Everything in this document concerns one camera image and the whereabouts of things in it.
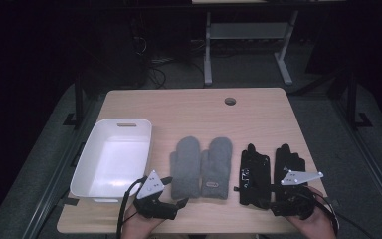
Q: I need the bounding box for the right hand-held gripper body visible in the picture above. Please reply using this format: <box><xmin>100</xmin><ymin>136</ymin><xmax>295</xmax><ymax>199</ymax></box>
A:
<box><xmin>271</xmin><ymin>169</ymin><xmax>324</xmax><ymax>221</ymax></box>

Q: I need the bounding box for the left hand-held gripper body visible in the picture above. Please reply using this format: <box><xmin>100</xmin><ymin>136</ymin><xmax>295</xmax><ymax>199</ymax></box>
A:
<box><xmin>132</xmin><ymin>169</ymin><xmax>180</xmax><ymax>221</ymax></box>

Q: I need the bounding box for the plain grey mitten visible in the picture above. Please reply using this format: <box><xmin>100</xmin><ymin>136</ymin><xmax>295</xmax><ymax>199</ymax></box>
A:
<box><xmin>169</xmin><ymin>135</ymin><xmax>203</xmax><ymax>201</ymax></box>

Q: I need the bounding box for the black glove white print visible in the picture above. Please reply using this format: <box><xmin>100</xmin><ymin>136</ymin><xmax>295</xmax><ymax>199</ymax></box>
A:
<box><xmin>233</xmin><ymin>142</ymin><xmax>273</xmax><ymax>210</ymax></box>
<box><xmin>273</xmin><ymin>142</ymin><xmax>307</xmax><ymax>203</ymax></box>

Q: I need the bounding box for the white plastic bin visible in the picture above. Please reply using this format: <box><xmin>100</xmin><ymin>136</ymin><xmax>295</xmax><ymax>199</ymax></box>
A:
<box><xmin>69</xmin><ymin>118</ymin><xmax>153</xmax><ymax>204</ymax></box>

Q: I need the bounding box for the grey mitten with label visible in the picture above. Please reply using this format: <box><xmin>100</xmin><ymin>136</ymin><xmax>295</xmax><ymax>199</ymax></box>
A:
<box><xmin>200</xmin><ymin>136</ymin><xmax>234</xmax><ymax>200</ymax></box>

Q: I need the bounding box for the person's right hand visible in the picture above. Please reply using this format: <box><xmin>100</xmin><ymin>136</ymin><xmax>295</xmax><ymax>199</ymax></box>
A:
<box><xmin>286</xmin><ymin>186</ymin><xmax>337</xmax><ymax>235</ymax></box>

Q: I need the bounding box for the person's left hand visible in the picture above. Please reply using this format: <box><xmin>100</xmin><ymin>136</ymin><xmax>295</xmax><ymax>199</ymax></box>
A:
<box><xmin>121</xmin><ymin>202</ymin><xmax>167</xmax><ymax>235</ymax></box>

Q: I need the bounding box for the black metal stand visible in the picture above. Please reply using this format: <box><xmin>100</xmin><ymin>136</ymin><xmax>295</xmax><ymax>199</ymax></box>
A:
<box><xmin>63</xmin><ymin>71</ymin><xmax>88</xmax><ymax>130</ymax></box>
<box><xmin>342</xmin><ymin>68</ymin><xmax>374</xmax><ymax>131</ymax></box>

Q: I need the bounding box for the grey metal rail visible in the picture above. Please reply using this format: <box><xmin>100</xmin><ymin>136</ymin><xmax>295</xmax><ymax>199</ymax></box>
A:
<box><xmin>331</xmin><ymin>98</ymin><xmax>382</xmax><ymax>230</ymax></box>
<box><xmin>21</xmin><ymin>96</ymin><xmax>105</xmax><ymax>239</ymax></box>

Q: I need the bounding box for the bundle of floor cables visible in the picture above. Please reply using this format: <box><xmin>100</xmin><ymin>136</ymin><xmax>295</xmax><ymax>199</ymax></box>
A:
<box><xmin>145</xmin><ymin>54</ymin><xmax>207</xmax><ymax>90</ymax></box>

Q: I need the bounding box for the white metal desk frame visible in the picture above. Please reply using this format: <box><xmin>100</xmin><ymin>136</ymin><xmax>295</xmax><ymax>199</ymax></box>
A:
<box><xmin>192</xmin><ymin>0</ymin><xmax>346</xmax><ymax>87</ymax></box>

